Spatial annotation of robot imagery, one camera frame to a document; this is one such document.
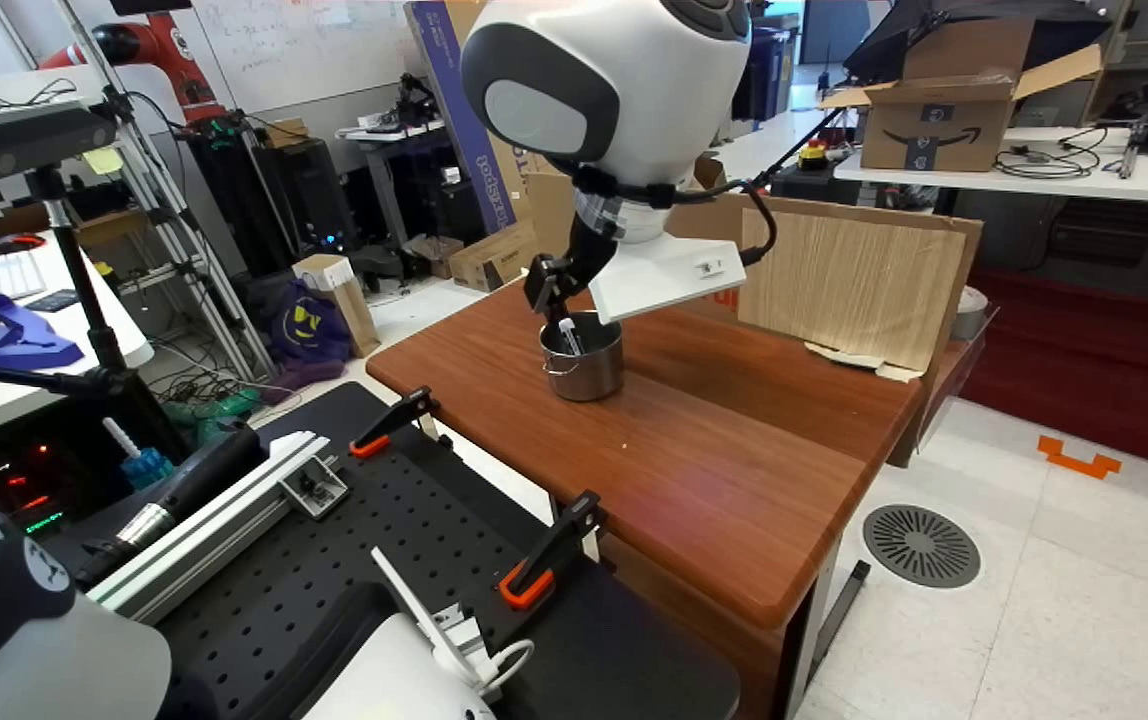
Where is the white device with metal bracket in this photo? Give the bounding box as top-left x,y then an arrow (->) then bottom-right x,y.
299,546 -> 540,720

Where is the round grey floor drain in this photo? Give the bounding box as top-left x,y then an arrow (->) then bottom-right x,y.
861,502 -> 986,593

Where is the blue handled tool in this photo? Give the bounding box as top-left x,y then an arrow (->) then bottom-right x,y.
102,411 -> 180,495

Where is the orange floor marker bracket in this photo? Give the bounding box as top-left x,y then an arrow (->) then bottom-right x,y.
1036,433 -> 1126,486

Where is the black orange bar clamp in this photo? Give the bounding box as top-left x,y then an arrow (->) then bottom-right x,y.
343,384 -> 448,463
498,489 -> 608,616

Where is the purple bag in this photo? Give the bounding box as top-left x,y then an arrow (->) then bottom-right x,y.
250,272 -> 362,371

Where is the black control box with LEDs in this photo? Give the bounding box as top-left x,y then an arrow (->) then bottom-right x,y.
0,396 -> 180,593

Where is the black metal bar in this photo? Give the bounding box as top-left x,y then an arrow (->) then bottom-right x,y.
803,555 -> 876,672

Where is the black perforated breadboard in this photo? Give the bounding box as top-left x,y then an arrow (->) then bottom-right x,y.
148,381 -> 743,720

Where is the flat cardboard box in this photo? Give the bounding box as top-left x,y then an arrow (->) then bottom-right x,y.
444,215 -> 545,297

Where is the black cylindrical handle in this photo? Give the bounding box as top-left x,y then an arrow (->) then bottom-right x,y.
113,423 -> 274,552

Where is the red carpet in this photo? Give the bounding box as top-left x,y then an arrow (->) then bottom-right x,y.
959,265 -> 1148,482

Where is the white wrist camera mount plate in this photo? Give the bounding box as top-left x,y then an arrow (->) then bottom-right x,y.
587,236 -> 751,329

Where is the silver aluminium extrusion rail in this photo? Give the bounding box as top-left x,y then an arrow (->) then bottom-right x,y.
84,429 -> 351,630

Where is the black camera tripod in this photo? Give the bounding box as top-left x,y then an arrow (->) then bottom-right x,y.
0,163 -> 192,463

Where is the open Amazon cardboard box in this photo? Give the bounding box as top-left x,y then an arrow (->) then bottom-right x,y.
822,17 -> 1107,175

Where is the small tan cardboard box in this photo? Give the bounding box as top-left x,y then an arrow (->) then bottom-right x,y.
294,252 -> 386,360

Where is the red machine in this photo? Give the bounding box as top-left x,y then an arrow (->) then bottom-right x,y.
39,10 -> 232,132

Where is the brown cardboard backdrop sheet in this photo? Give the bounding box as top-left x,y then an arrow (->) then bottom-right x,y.
516,158 -> 989,354

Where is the grey cable bundle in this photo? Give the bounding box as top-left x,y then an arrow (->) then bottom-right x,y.
997,125 -> 1143,184

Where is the black stereo camera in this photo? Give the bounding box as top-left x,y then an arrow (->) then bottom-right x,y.
0,99 -> 124,184

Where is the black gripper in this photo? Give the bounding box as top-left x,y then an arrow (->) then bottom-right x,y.
519,197 -> 632,354

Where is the silver metal rack frame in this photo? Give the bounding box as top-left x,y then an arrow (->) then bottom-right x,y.
55,0 -> 278,384

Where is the beige masking tape strip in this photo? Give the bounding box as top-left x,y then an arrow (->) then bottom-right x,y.
799,336 -> 933,390

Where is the silver metal pot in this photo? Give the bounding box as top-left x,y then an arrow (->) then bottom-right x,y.
537,316 -> 628,409

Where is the light wood grain panel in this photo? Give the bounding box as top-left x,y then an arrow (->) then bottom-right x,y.
738,206 -> 971,381

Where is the tall cardboard box purple edge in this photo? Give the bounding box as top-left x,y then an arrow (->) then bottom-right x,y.
406,0 -> 534,242

